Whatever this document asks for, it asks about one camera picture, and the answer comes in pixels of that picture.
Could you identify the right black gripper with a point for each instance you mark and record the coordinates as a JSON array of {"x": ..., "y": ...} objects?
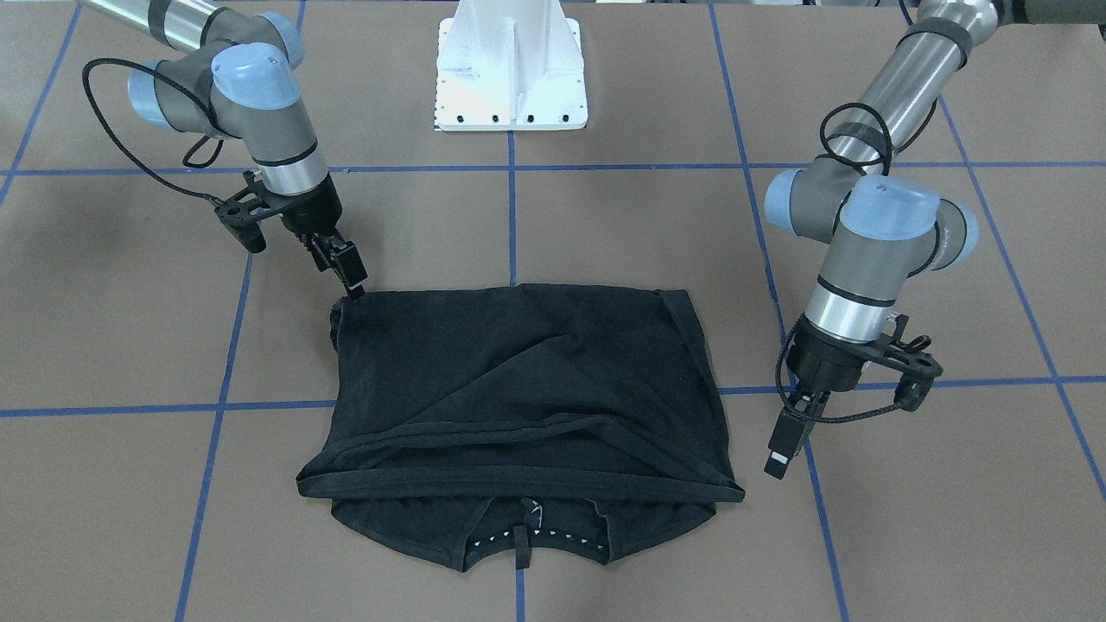
[{"x": 313, "y": 212}]

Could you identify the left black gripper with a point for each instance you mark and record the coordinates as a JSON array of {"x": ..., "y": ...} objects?
[{"x": 825, "y": 360}]

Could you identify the black graphic t-shirt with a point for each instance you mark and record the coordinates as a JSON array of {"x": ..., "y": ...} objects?
[{"x": 471, "y": 422}]

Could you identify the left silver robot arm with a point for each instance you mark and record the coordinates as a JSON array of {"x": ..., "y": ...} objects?
[{"x": 880, "y": 230}]

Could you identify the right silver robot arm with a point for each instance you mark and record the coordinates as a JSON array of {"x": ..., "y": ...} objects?
[{"x": 235, "y": 80}]

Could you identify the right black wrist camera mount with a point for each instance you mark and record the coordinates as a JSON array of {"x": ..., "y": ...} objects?
[{"x": 242, "y": 213}]

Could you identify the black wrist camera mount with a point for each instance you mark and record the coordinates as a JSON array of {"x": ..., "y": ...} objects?
[
  {"x": 242, "y": 213},
  {"x": 917, "y": 368}
]

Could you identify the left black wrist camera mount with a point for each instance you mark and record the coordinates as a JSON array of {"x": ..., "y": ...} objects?
[{"x": 917, "y": 368}]

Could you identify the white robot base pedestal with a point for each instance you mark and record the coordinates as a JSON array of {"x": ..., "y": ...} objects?
[{"x": 510, "y": 66}]

